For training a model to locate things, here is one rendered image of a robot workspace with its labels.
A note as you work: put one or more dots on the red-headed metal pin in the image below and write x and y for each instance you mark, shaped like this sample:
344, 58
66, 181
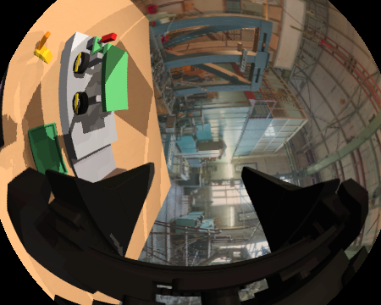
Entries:
108, 38

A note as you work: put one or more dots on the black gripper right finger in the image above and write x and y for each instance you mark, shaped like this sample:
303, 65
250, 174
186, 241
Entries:
282, 207

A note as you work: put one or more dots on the yellow wedge chock with orange handle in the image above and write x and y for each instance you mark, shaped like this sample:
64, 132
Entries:
43, 52

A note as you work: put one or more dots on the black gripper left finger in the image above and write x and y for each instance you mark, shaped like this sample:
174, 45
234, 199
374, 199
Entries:
113, 205

